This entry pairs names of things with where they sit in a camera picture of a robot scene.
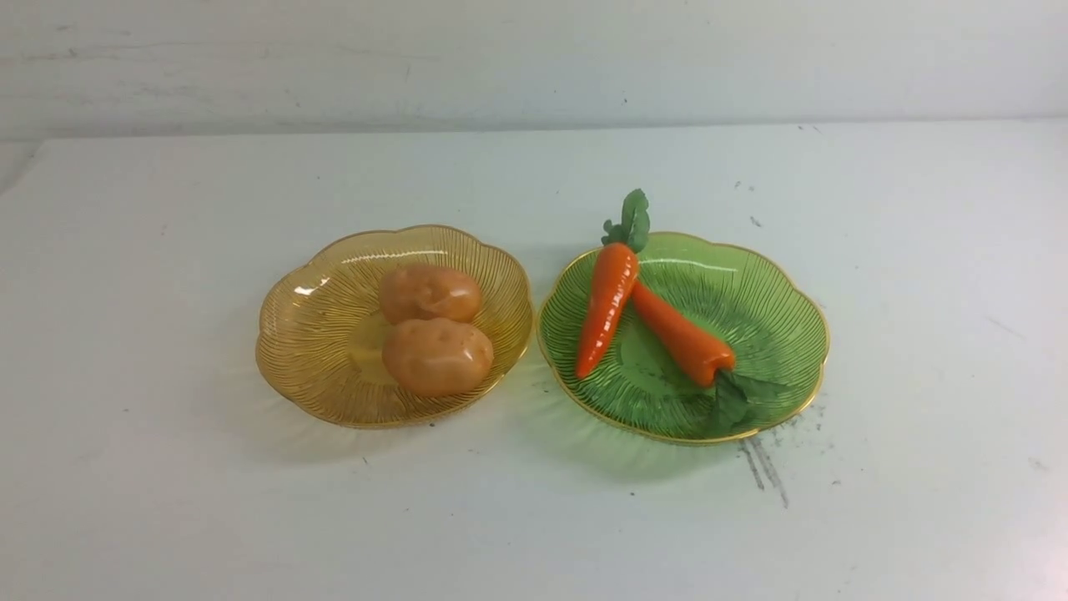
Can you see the toy carrot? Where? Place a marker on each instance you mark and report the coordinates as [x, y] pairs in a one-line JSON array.
[[614, 276], [708, 361]]

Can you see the toy carrot front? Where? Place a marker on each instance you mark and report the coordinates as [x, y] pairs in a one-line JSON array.
[[614, 276]]

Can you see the toy potato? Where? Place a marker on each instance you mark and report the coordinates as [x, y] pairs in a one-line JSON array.
[[437, 357], [424, 291]]

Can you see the amber ribbed plastic plate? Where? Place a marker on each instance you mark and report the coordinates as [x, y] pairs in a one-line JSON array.
[[321, 331]]

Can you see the green ribbed plastic plate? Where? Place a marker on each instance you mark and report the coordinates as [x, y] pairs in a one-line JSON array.
[[778, 334]]

